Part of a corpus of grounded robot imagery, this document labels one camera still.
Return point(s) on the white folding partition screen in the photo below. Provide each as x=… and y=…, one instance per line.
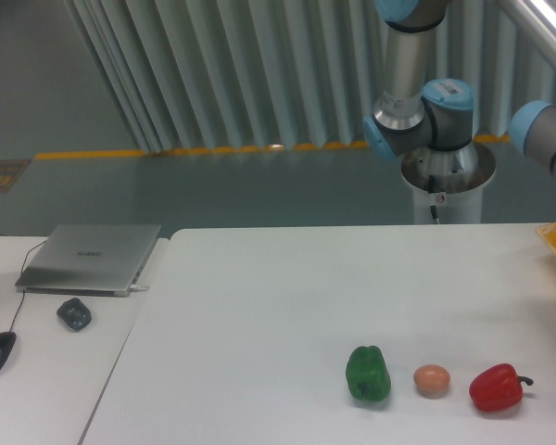
x=190, y=74

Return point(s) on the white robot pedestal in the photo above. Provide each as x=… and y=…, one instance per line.
x=449, y=199

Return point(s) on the silver closed laptop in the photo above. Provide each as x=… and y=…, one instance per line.
x=90, y=259

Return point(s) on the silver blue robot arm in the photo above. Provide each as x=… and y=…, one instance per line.
x=429, y=124

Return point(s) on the small black plastic object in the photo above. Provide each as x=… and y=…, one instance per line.
x=74, y=314

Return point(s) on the brown egg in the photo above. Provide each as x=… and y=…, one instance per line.
x=431, y=379

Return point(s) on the green bell pepper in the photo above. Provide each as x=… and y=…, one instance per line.
x=367, y=376

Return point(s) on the red bell pepper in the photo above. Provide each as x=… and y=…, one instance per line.
x=498, y=388

